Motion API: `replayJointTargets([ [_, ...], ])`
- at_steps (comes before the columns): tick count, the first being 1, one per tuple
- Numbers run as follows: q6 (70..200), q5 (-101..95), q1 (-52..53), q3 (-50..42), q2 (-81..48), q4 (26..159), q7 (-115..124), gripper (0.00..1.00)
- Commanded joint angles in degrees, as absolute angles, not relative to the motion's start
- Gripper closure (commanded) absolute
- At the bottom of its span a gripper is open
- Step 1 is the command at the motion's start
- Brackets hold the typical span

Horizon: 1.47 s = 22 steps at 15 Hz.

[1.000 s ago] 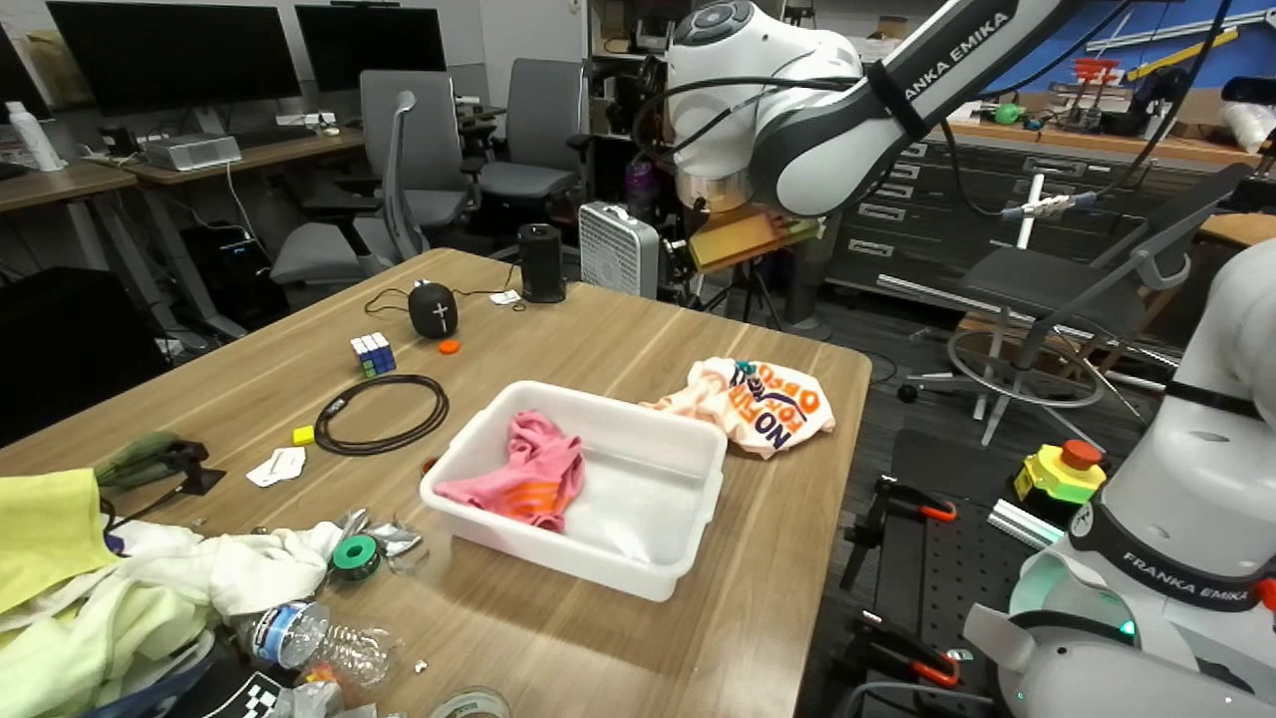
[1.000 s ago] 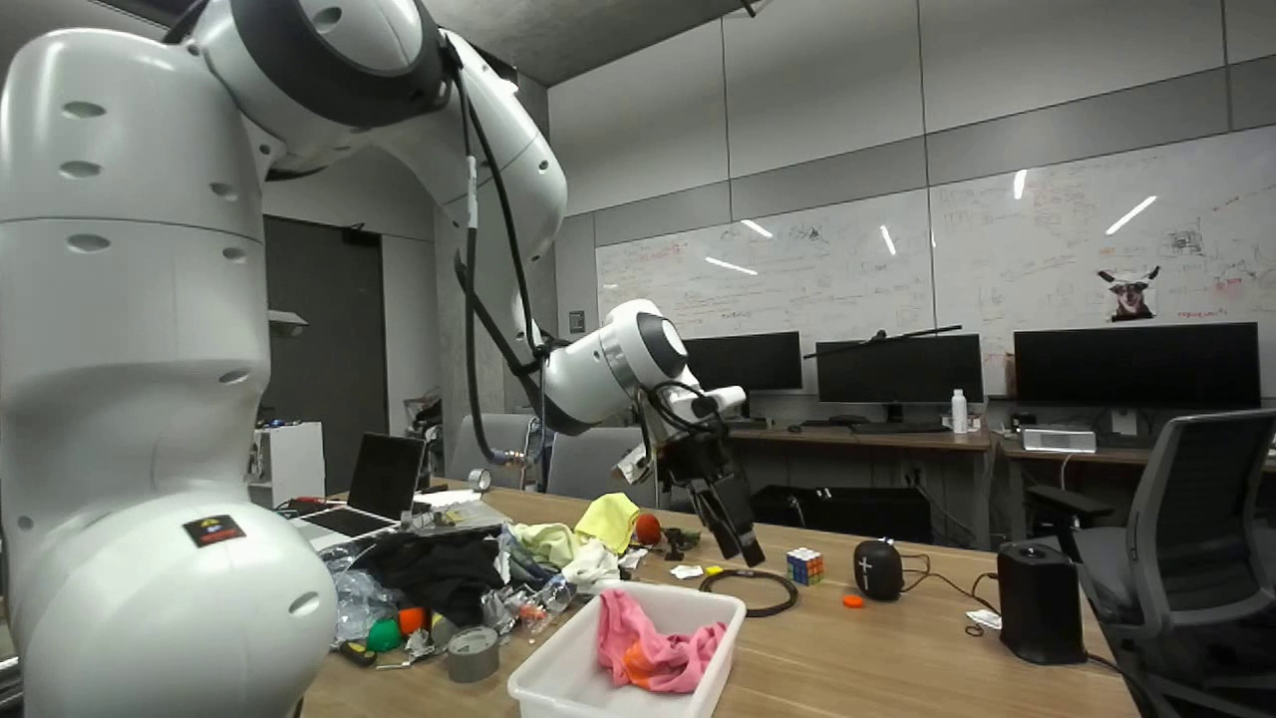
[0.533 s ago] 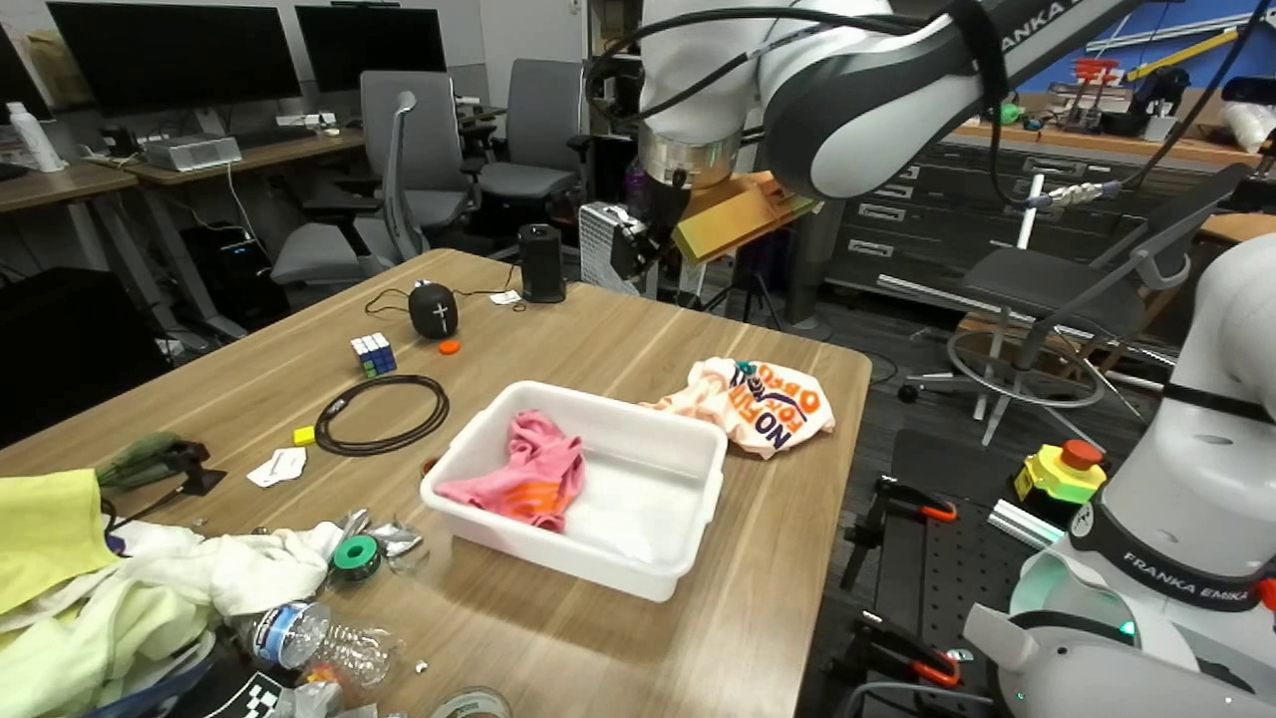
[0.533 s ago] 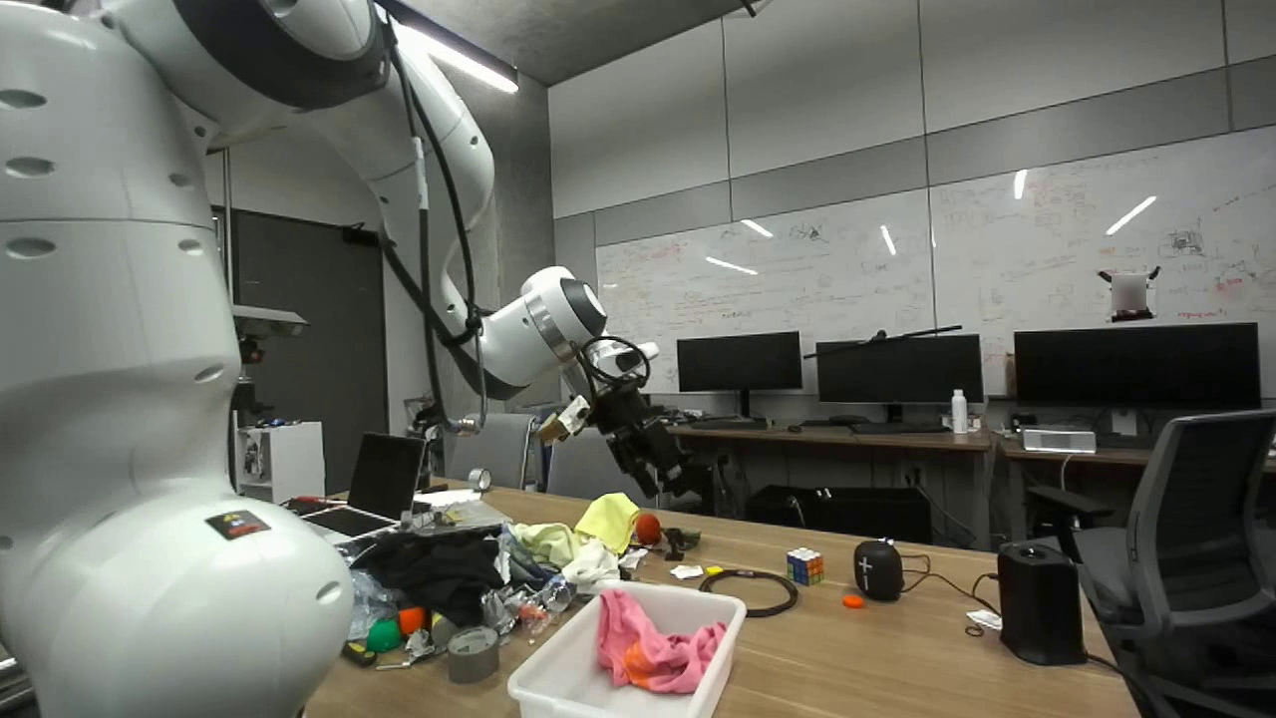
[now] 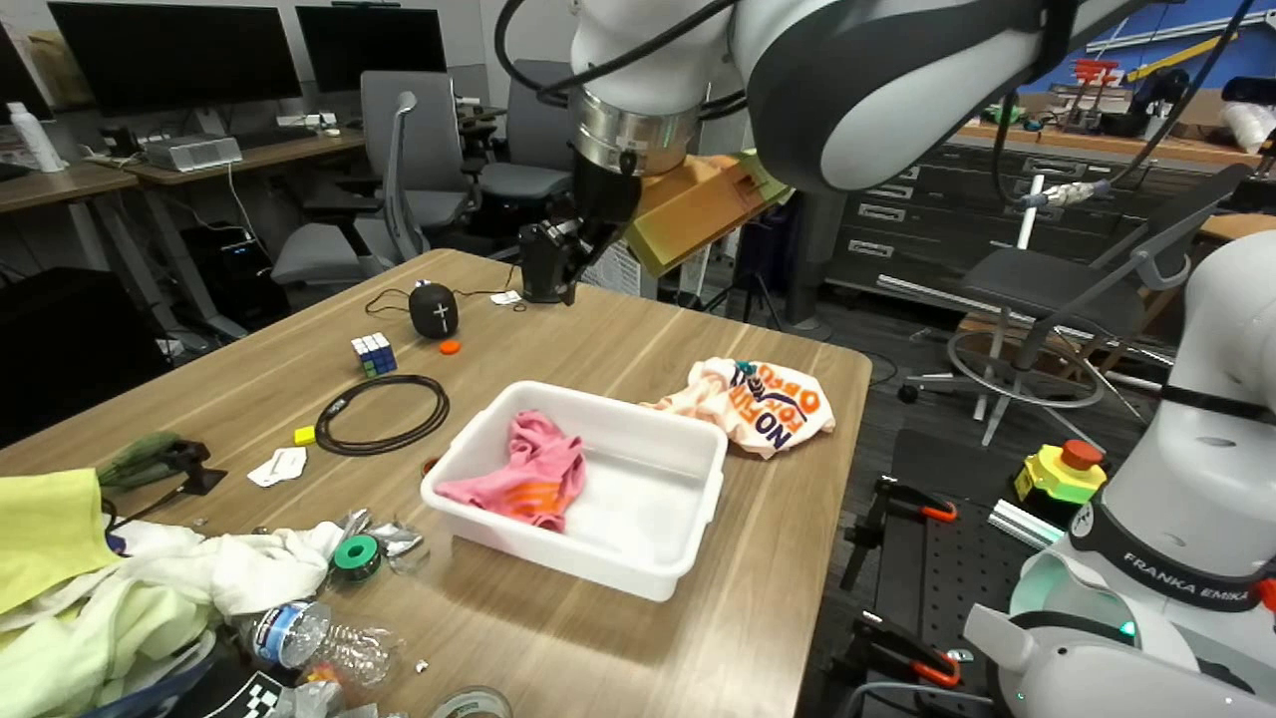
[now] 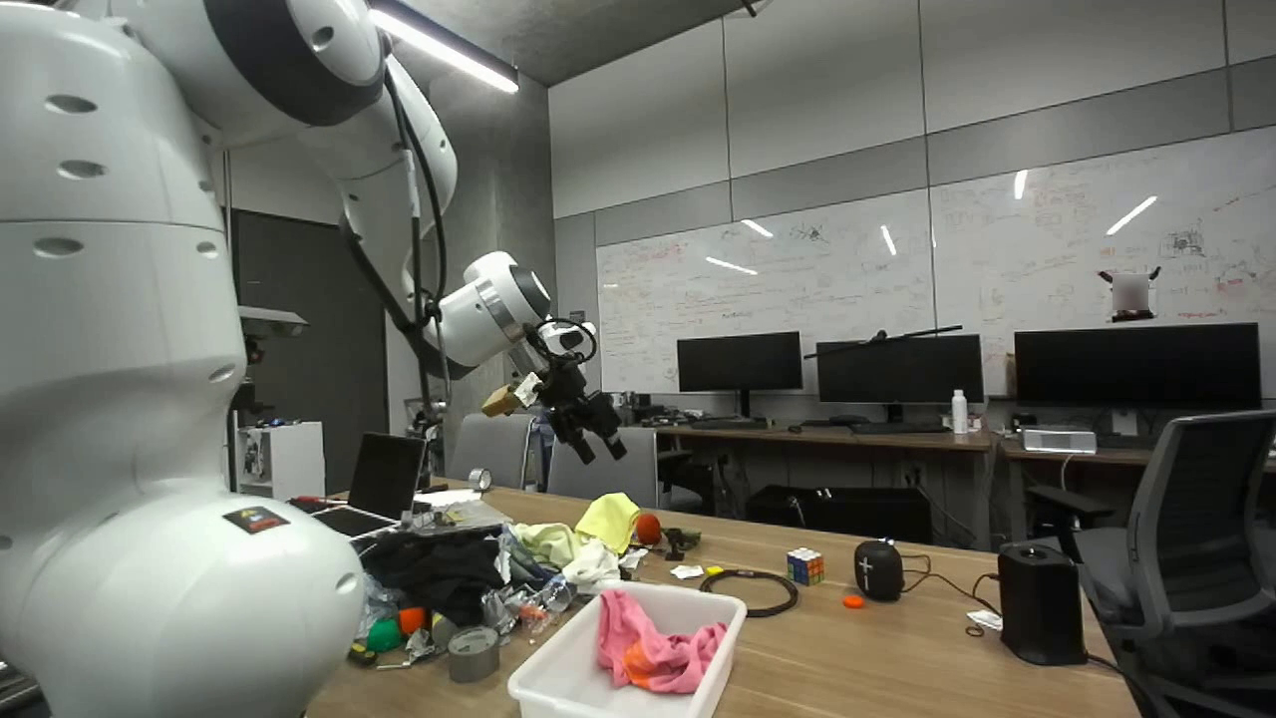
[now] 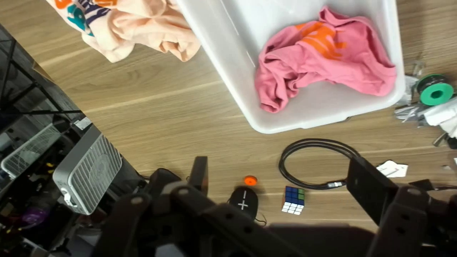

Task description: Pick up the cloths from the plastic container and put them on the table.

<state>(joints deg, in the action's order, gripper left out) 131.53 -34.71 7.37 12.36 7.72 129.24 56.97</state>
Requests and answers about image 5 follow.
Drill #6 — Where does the black stool with ring base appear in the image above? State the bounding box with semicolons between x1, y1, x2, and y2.
875;163;1259;449

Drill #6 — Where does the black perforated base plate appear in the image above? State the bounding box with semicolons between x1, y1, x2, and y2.
792;424;1081;718

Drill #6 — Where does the white flat desk device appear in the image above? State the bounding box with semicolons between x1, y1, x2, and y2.
141;130;247;181

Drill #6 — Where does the black orange clamp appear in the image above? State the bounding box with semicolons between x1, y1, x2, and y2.
849;610;974;694
843;471;966;596

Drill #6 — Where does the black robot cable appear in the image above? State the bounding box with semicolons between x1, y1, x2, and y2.
492;0;742;113

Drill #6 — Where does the clear plastic bottle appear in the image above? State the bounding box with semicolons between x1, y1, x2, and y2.
241;600;404;690

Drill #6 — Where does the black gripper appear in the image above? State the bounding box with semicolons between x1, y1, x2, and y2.
565;147;647;271

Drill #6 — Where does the white cloth with orange print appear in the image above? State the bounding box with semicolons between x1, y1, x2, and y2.
653;356;843;461

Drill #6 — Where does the pink cloth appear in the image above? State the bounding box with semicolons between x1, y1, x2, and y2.
436;407;590;536

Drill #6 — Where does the black coiled cable ring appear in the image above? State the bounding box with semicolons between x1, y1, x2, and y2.
310;372;453;459

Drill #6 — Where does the grey padded office chair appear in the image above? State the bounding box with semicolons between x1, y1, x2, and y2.
471;57;585;211

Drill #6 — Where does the orange brown cardboard box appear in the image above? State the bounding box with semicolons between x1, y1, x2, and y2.
621;151;788;280

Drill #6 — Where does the small green round object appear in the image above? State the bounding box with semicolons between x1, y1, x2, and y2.
326;530;391;585

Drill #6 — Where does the grey drawer cabinet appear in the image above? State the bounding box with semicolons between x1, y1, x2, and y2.
828;137;1028;306

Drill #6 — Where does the grey tape roll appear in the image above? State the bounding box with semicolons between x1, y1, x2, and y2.
431;682;513;718

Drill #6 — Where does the wide black computer monitor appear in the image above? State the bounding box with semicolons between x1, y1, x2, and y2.
48;0;307;113

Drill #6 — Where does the wooden office desk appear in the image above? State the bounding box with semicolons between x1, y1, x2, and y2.
124;124;372;271
0;163;176;350

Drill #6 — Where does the black equipment box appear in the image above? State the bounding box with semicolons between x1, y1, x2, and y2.
124;634;305;718

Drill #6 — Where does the yellow red emergency stop button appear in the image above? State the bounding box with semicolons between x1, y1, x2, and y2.
1012;433;1114;510

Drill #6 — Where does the black cylindrical box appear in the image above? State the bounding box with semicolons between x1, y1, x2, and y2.
513;217;585;306

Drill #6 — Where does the yellow cloth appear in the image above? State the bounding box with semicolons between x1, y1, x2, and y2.
0;467;120;619

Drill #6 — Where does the silver metal clip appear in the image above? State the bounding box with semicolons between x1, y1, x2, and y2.
338;510;431;569

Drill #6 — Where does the white plastic container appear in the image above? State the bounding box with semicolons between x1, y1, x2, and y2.
419;380;732;608

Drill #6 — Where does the pale green white cloth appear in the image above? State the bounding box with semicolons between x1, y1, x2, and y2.
0;520;350;718

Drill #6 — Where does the small black tool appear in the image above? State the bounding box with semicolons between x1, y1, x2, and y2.
96;433;226;500

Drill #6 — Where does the grey mesh office chair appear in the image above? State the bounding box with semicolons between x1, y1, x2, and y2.
273;69;471;292

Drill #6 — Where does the white plastic bottle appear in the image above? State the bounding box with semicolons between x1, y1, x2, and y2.
4;98;68;181

